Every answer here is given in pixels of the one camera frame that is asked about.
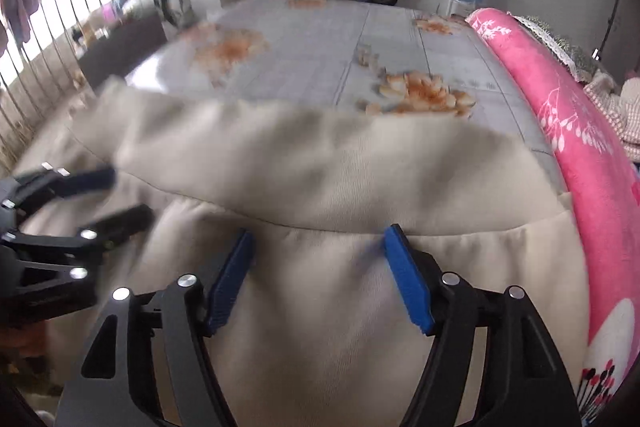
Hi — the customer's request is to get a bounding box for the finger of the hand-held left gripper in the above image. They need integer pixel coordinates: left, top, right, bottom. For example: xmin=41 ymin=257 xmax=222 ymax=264
xmin=7 ymin=204 xmax=156 ymax=280
xmin=12 ymin=164 xmax=117 ymax=208

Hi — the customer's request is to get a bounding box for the pink floral blanket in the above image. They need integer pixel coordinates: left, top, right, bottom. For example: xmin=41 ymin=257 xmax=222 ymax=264
xmin=465 ymin=8 xmax=640 ymax=423

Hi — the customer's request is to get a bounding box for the beige zip jacket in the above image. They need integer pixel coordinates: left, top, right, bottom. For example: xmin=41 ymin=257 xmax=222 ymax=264
xmin=20 ymin=77 xmax=591 ymax=427

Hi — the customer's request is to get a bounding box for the grey lace pillow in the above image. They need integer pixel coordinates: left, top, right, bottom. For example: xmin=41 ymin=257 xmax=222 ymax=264
xmin=512 ymin=14 xmax=601 ymax=82

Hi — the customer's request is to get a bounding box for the pink checked cloth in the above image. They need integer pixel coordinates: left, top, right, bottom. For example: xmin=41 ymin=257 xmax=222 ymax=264
xmin=585 ymin=72 xmax=640 ymax=158

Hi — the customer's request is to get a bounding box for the dark cabinet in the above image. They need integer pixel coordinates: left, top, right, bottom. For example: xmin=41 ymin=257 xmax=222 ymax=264
xmin=77 ymin=9 xmax=168 ymax=92

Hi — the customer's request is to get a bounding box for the metal railing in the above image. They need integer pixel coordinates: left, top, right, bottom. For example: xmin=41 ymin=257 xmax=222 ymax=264
xmin=0 ymin=0 xmax=151 ymax=172

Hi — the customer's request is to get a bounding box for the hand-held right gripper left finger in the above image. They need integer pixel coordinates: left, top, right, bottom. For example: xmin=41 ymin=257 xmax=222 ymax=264
xmin=57 ymin=229 xmax=256 ymax=427

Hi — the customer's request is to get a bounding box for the black wall cable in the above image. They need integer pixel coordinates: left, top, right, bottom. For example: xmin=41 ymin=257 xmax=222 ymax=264
xmin=597 ymin=0 xmax=626 ymax=58

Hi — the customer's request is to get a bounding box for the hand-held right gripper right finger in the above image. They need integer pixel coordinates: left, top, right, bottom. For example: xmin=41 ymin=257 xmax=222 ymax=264
xmin=382 ymin=224 xmax=583 ymax=427

